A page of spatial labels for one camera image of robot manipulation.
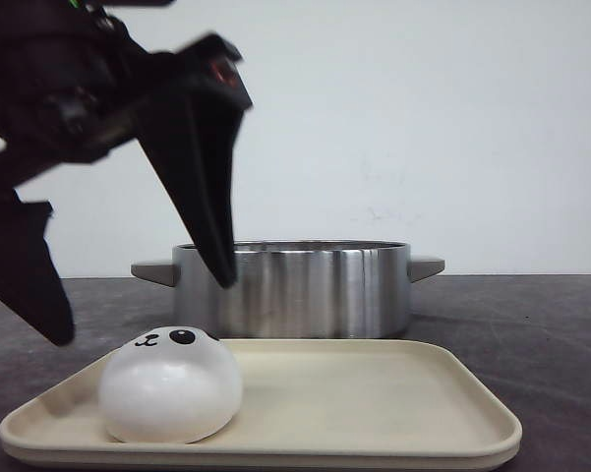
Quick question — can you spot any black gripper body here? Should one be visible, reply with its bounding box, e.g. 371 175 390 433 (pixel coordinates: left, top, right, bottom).
0 1 252 196

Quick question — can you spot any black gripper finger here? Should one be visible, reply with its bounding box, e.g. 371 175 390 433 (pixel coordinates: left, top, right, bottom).
137 96 244 288
0 191 75 346

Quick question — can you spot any panda bun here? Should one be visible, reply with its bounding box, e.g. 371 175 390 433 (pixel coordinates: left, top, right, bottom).
97 325 243 443

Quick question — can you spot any stainless steel steamer pot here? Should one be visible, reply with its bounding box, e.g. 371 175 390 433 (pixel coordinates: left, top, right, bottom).
131 240 445 339

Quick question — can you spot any beige rectangular plastic tray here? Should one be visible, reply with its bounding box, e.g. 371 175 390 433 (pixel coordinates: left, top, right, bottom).
0 339 522 471

